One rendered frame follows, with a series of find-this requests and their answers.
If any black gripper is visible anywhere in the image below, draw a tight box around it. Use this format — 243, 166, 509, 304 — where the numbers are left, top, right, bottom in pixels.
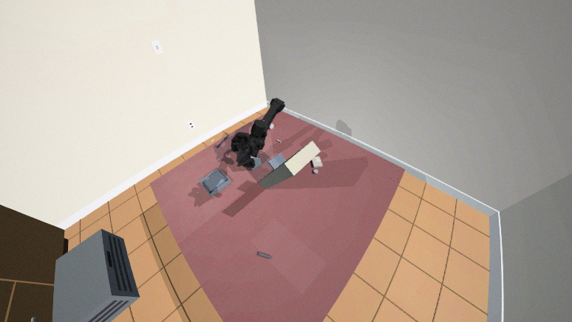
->
235, 132, 257, 168

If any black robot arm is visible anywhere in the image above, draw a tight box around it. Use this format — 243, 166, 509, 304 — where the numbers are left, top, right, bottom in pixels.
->
231, 98, 285, 157

